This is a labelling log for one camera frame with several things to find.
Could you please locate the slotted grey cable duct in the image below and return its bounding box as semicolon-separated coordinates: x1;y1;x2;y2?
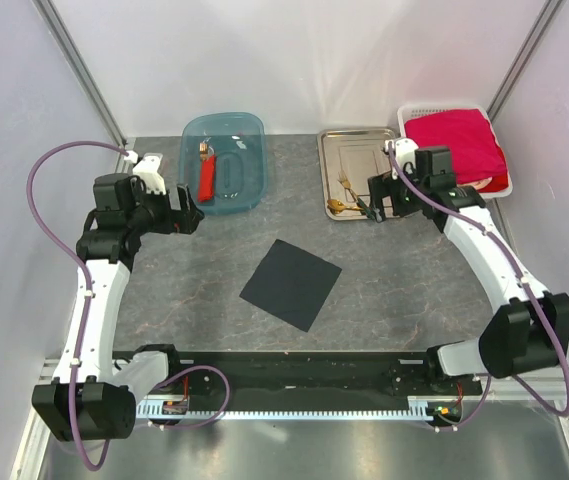
136;396;460;423

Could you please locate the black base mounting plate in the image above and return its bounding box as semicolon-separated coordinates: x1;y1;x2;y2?
111;349;483;414

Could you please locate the gold spoon green handle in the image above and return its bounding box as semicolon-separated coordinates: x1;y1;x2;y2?
326;198;363;215

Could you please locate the black paper napkin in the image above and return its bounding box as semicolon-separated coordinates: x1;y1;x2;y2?
240;239;342;333

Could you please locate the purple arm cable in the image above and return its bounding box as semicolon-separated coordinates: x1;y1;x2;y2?
387;141;569;419
28;141;140;472

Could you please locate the blue transparent plastic container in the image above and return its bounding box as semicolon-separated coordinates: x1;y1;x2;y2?
178;112;268;216

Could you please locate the aluminium frame rail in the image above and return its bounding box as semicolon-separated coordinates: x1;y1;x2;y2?
38;357;569;404

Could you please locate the white plastic basket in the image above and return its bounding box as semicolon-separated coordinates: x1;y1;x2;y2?
396;102;514;208

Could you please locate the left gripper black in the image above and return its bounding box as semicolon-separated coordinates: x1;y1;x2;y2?
126;180;203;236

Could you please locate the stainless steel tray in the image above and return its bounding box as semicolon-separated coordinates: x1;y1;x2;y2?
317;127;397;205

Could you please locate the gold fork green handle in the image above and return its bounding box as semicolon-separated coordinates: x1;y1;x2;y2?
338;170;369;215

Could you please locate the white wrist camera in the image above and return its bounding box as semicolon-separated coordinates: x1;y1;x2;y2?
132;153;167;195
384;137;418;180

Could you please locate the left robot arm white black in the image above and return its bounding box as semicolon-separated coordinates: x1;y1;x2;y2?
32;173;204;442

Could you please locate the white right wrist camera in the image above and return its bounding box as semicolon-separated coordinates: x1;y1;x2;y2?
384;137;418;180

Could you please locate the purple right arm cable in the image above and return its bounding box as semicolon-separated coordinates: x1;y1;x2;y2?
387;141;569;419

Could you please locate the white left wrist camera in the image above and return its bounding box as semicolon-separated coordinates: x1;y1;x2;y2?
132;153;167;195

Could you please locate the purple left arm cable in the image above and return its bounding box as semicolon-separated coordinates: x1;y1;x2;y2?
28;141;140;472

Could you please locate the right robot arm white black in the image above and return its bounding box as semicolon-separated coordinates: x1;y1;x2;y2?
368;138;569;394

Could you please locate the red rolled napkin with cutlery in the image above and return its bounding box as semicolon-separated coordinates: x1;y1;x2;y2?
198;142;216;203

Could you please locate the red folded cloth stack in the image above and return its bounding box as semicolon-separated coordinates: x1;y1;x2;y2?
403;107;510;194

